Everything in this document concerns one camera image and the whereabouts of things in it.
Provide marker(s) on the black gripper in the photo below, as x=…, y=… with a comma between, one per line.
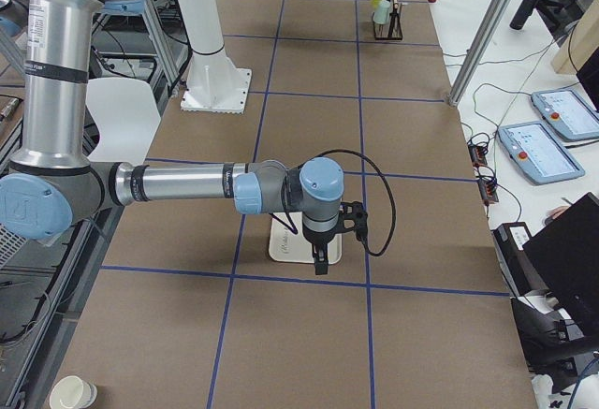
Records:
x=317, y=241

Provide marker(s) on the light green cup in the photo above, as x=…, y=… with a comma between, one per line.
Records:
x=381, y=15

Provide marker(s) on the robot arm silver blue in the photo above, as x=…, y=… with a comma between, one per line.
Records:
x=52, y=185

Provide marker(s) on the cream rabbit tray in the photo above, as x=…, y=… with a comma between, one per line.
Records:
x=287, y=247

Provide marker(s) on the paper cup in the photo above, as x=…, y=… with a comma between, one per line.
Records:
x=72, y=392

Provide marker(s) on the small electronics board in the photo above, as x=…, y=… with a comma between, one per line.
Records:
x=478, y=155

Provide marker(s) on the near teach pendant tablet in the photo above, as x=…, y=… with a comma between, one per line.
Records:
x=538, y=153

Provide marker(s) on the teach pendant tablet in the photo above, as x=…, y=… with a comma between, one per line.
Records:
x=538, y=153
x=571, y=117

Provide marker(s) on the white chair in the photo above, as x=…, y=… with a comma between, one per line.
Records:
x=126, y=115

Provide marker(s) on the black laptop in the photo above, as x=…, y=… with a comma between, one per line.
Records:
x=565, y=254

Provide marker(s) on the far teach pendant tablet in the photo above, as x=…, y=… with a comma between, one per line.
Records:
x=571, y=117

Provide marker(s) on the black bottle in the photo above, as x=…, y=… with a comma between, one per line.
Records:
x=523, y=13

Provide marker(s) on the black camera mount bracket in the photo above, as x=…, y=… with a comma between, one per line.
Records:
x=353, y=218

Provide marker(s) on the white pedestal column base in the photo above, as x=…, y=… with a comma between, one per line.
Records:
x=213, y=83

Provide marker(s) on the black wire cup rack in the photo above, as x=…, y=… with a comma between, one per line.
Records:
x=393, y=30

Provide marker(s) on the aluminium frame post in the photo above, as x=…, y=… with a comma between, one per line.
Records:
x=483, y=36

